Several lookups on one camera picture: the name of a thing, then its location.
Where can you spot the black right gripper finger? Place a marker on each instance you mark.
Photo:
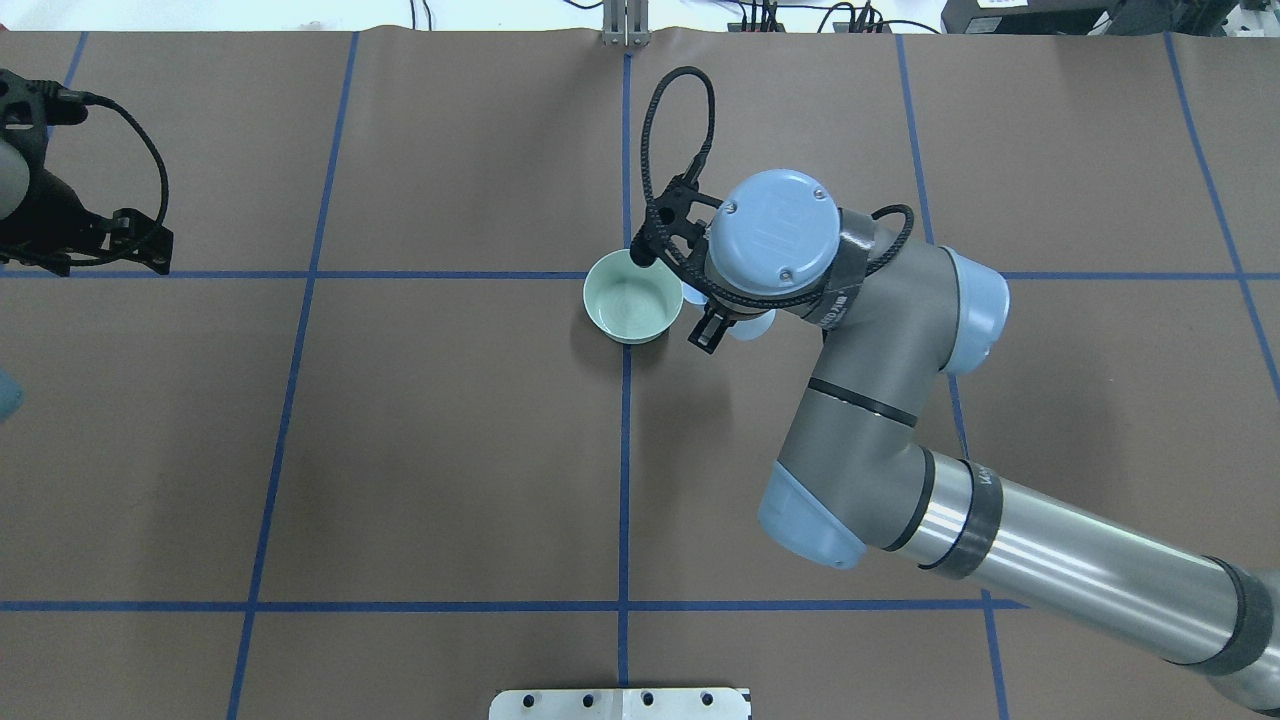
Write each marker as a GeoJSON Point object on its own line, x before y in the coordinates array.
{"type": "Point", "coordinates": [712, 326]}

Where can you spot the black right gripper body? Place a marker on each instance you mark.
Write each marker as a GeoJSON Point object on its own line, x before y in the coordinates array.
{"type": "Point", "coordinates": [709, 331]}

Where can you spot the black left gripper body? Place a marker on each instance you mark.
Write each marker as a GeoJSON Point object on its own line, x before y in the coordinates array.
{"type": "Point", "coordinates": [38, 212]}

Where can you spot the light blue plastic cup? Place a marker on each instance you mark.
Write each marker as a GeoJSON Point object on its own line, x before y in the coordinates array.
{"type": "Point", "coordinates": [744, 328]}

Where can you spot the green ceramic bowl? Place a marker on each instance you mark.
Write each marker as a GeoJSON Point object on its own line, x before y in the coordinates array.
{"type": "Point", "coordinates": [631, 304]}

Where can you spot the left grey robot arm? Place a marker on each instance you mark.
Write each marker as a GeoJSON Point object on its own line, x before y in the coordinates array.
{"type": "Point", "coordinates": [44, 224]}

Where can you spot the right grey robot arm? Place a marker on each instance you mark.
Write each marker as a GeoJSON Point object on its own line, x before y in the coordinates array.
{"type": "Point", "coordinates": [895, 314]}

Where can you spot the black box with label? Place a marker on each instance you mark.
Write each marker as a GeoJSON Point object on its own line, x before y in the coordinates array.
{"type": "Point", "coordinates": [1068, 18]}

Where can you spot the aluminium profile post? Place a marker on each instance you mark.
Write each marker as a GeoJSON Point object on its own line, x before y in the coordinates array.
{"type": "Point", "coordinates": [626, 23]}

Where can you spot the white metal camera stand base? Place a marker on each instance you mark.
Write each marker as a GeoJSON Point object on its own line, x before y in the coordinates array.
{"type": "Point", "coordinates": [624, 703]}

